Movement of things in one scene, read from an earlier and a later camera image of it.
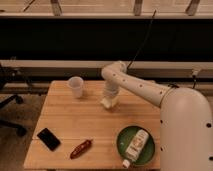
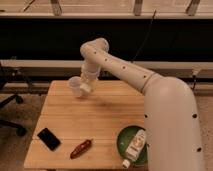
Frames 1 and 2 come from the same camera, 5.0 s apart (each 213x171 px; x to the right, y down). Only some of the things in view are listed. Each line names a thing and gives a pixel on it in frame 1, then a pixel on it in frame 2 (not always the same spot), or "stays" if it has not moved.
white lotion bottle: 135,147 stays
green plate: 125,139 stays
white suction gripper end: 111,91 -> 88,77
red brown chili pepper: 81,149 stays
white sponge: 110,101 -> 85,87
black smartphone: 49,138 stays
